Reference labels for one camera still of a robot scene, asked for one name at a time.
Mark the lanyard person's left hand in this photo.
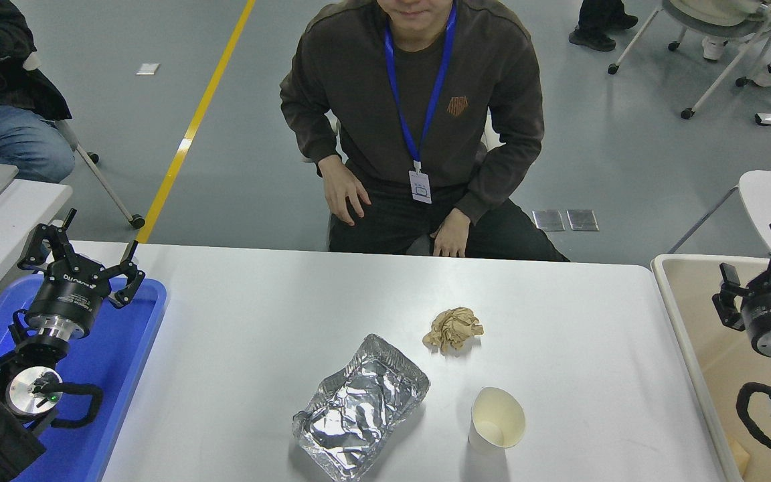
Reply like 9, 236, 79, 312
431, 208, 472, 258

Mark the tan paper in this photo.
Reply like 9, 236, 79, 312
422, 307, 485, 355

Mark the person in blue jeans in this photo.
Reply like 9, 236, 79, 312
0, 0, 77, 185

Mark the blue plastic tray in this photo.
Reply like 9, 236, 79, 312
0, 274, 169, 482

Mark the lanyard person's right hand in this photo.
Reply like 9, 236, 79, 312
317, 155, 372, 226

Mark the grey wheeled chair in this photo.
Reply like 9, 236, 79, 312
21, 54, 147, 230

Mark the blue lanyard with badge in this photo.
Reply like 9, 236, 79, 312
383, 0, 458, 205

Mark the person in black shoes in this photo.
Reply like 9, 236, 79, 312
568, 0, 639, 52

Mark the cream paper cup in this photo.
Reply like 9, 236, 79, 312
468, 386, 527, 455

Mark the tan scrap in bin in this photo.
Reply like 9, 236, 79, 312
727, 434, 752, 477

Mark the large pale bin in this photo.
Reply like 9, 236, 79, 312
651, 253, 771, 482

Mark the white framed wheeled chair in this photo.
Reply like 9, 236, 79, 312
606, 0, 771, 120

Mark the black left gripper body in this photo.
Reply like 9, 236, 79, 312
26, 257, 113, 330

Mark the foil tray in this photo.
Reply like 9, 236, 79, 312
292, 333, 431, 482

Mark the person with lanyard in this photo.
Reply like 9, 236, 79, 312
280, 0, 570, 262

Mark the white side table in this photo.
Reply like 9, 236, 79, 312
0, 178, 73, 315

